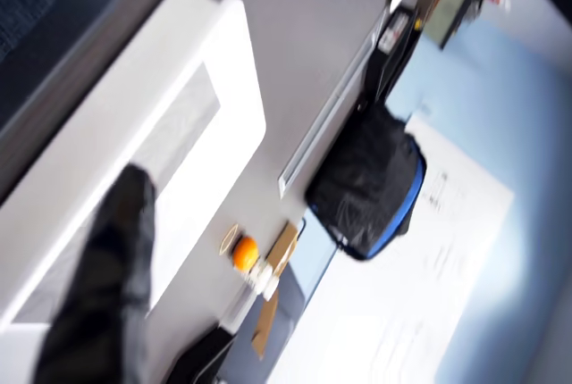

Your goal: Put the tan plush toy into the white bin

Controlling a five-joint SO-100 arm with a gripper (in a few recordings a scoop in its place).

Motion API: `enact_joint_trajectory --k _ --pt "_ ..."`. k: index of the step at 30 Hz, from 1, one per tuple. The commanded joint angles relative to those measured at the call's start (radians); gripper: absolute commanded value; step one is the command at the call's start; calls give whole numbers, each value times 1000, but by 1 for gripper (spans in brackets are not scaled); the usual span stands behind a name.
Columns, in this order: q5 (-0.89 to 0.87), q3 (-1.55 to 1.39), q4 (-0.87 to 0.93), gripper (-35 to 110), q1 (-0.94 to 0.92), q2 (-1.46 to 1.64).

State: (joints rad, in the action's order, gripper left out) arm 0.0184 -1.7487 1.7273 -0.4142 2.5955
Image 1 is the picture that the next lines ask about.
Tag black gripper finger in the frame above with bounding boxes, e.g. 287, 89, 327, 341
30, 163, 160, 384

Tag white pill bottle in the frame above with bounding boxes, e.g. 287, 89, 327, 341
243, 258, 281, 300

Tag flat brown cardboard piece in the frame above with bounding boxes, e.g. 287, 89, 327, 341
249, 289, 281, 363

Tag small brown cardboard box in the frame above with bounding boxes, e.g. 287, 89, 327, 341
265, 221, 300, 278

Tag orange ball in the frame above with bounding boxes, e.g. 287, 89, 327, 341
231, 235, 260, 271

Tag black backpack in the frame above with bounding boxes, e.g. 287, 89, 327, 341
303, 102, 428, 263

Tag small white plastic bin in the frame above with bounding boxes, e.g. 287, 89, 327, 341
0, 0, 268, 384

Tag black box with label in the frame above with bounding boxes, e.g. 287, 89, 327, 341
366, 4, 424, 104

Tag black shallow tray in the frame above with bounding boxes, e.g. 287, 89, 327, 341
164, 321, 238, 384

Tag thin metal ring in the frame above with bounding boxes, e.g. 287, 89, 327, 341
218, 222, 245, 258

